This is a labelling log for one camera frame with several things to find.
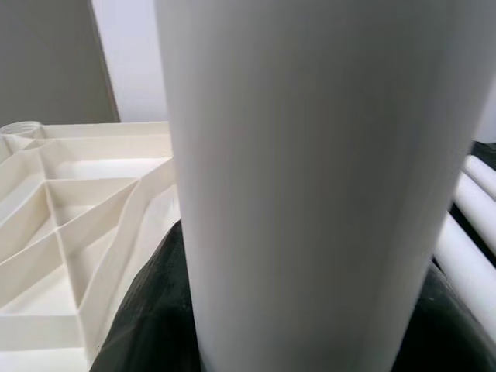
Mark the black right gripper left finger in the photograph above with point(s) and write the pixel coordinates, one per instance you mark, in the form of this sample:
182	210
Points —
155	317

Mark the black tablecloth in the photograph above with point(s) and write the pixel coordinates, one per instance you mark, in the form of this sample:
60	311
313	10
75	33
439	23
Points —
484	149

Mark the white plastic children table top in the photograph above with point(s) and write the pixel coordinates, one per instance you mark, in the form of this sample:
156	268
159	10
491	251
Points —
77	193

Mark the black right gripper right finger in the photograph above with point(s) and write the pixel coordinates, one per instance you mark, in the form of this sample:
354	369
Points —
453	333

